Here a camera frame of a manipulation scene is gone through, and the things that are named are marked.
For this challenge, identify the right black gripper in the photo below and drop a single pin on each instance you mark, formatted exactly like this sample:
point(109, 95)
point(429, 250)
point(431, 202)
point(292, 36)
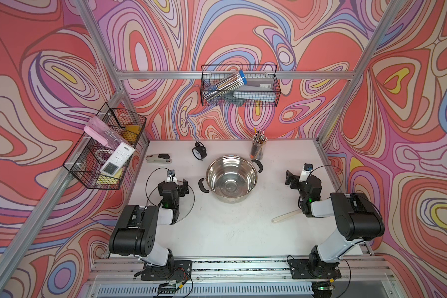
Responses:
point(294, 178)

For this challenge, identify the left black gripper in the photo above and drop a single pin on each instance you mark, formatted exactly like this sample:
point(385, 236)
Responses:
point(181, 191)

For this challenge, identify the glass pot lid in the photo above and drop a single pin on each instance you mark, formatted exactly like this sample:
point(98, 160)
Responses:
point(188, 206)

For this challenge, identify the beige plastic ladle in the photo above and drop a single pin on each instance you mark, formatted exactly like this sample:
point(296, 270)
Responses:
point(285, 216)

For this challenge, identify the stainless steel pot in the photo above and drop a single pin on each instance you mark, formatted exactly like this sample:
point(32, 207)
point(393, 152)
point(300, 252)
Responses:
point(231, 178)

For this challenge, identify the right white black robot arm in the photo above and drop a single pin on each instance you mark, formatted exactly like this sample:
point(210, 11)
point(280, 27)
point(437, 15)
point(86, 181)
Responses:
point(357, 221)

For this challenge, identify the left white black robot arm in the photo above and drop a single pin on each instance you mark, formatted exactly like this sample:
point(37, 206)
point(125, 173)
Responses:
point(135, 234)

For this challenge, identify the black silver stapler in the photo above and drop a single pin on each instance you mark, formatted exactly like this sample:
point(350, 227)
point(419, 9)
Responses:
point(161, 158)

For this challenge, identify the clear pencil cup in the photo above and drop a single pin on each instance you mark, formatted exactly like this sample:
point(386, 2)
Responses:
point(258, 141)

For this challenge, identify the white calculator device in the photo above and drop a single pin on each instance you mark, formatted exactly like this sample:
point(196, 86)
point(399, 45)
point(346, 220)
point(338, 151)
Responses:
point(118, 159)

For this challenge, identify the yellow sponge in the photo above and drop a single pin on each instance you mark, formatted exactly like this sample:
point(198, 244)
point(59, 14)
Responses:
point(131, 133)

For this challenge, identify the green circuit board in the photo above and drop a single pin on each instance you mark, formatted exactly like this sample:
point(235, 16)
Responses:
point(167, 288)

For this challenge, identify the grey white box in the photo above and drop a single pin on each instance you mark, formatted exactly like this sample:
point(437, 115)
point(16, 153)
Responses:
point(257, 89)

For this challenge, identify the clear tube of pencils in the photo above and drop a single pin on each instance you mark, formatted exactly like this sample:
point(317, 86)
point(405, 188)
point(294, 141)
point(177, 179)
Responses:
point(219, 88)

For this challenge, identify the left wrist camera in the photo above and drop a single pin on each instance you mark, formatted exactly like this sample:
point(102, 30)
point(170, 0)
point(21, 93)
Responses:
point(171, 177)

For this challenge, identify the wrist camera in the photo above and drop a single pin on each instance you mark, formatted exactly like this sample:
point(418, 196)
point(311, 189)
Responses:
point(171, 177)
point(306, 172)

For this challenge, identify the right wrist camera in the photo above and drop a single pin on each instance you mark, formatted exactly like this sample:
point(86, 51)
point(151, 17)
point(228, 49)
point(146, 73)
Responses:
point(306, 172)

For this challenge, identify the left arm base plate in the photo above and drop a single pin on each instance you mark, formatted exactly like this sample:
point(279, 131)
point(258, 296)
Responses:
point(178, 271)

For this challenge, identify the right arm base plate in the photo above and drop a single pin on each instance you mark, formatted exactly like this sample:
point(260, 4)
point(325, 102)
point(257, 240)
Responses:
point(304, 268)

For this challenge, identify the left black wire basket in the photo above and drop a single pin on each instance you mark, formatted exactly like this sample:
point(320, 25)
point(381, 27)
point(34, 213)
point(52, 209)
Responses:
point(88, 156)

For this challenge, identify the black wire basket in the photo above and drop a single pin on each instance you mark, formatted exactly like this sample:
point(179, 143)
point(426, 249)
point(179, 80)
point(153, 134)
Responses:
point(210, 72)
point(88, 156)

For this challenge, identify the back black wire basket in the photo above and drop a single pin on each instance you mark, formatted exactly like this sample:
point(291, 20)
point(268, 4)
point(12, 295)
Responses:
point(210, 72)

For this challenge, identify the aluminium front rail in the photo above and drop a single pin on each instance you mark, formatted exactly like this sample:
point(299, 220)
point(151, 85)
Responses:
point(245, 277)

